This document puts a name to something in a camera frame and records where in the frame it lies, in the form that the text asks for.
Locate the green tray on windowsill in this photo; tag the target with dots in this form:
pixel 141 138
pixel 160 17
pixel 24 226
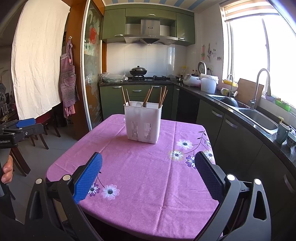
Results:
pixel 282 104

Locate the small steel faucet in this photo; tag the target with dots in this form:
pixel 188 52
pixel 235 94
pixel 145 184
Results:
pixel 230 79

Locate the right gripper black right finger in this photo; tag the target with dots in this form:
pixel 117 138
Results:
pixel 211 176

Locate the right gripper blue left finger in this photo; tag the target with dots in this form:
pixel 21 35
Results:
pixel 84 177

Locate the black wok with lid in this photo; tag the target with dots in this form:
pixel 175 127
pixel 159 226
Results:
pixel 138 71

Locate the sliding glass door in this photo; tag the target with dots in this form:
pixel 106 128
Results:
pixel 91 64

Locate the white plastic bucket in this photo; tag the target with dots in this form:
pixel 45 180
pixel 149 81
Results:
pixel 208 83

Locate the teal ceramic mug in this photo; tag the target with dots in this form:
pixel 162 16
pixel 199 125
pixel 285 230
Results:
pixel 282 133

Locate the purple floral tablecloth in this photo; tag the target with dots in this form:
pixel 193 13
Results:
pixel 152 191

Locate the white rice cooker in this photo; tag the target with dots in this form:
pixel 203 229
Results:
pixel 192 80

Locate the steel range hood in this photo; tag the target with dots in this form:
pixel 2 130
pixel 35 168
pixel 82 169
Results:
pixel 150 31

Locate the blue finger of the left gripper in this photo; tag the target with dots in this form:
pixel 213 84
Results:
pixel 26 122

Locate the plastic bag on counter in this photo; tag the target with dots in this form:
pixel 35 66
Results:
pixel 113 78

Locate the wooden chair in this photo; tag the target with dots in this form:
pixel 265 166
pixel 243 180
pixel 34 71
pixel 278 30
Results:
pixel 44 119

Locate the green upper cabinets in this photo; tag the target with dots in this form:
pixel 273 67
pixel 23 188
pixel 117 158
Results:
pixel 115 18

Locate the gas stove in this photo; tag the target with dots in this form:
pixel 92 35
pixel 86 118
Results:
pixel 147 78

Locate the wooden cutting board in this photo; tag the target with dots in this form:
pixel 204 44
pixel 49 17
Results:
pixel 246 90

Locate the steel double sink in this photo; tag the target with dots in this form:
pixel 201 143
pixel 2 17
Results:
pixel 259 119

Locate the person's left hand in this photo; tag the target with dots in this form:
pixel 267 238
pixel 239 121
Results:
pixel 7 171

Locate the green cabinets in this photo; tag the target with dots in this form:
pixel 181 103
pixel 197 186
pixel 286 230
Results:
pixel 112 98
pixel 115 18

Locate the black pot in sink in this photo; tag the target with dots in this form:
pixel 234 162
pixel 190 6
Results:
pixel 230 101

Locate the white plastic utensil holder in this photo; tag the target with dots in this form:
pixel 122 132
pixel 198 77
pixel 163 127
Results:
pixel 143 124

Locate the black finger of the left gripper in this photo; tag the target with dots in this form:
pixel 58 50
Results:
pixel 30 131

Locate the single wooden chopstick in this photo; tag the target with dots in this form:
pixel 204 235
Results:
pixel 160 97

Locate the white hanging cloth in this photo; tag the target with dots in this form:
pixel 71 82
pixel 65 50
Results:
pixel 35 57

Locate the purple checked apron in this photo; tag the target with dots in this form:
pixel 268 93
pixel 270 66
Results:
pixel 67 81

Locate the small black saucepan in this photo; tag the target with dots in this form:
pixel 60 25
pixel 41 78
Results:
pixel 179 78

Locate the dark curved lower cabinets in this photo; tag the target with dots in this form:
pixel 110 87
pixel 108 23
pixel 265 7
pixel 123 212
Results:
pixel 244 149

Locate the green lower cabinets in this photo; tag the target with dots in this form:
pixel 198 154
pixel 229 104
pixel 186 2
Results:
pixel 112 98

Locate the wooden chopstick pair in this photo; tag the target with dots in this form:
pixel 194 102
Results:
pixel 163 90

